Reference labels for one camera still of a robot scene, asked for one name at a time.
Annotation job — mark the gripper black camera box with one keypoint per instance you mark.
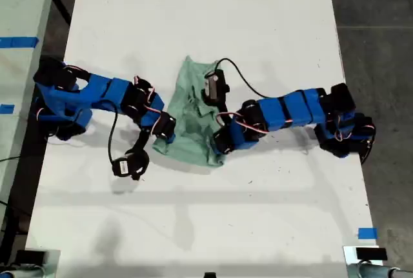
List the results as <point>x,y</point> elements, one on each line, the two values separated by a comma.
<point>214,86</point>
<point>127,166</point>

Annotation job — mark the square blue tape patch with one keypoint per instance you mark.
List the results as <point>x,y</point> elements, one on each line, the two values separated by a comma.
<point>368,233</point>

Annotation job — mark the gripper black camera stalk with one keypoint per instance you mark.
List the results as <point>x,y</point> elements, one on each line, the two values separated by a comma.
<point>223,112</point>
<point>142,141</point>

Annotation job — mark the pale green T-shirt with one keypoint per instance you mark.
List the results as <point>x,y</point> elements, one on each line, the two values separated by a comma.
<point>190,142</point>

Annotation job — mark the small black box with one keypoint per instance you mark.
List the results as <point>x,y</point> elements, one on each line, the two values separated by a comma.
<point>30,256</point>
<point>371,253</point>

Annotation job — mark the pale side table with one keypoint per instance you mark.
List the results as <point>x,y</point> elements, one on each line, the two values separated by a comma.
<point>19,7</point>

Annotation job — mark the silver metal plate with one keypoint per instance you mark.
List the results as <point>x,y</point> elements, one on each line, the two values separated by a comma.
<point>349,255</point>

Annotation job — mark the pale grey tube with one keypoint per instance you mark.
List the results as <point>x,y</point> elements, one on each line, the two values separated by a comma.
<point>371,272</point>
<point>22,273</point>

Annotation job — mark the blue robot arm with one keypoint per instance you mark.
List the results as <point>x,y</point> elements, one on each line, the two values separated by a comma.
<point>290,110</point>
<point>96,92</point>

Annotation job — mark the tiny black block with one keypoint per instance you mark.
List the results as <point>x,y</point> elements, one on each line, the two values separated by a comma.
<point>209,275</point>

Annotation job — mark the long blue tape strip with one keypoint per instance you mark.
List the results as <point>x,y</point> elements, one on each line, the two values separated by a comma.
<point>19,42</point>

